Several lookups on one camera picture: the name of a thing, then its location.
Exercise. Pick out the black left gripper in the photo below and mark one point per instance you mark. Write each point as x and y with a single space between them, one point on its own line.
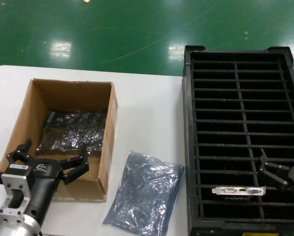
44 172

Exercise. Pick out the black slotted container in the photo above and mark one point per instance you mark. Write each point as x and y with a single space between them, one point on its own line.
238 103

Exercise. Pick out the grey antistatic bag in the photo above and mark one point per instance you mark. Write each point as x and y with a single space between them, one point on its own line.
70 137
144 186

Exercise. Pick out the brown cardboard box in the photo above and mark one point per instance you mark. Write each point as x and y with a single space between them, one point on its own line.
63 96

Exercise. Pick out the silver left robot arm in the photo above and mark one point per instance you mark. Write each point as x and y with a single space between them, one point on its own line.
13 182

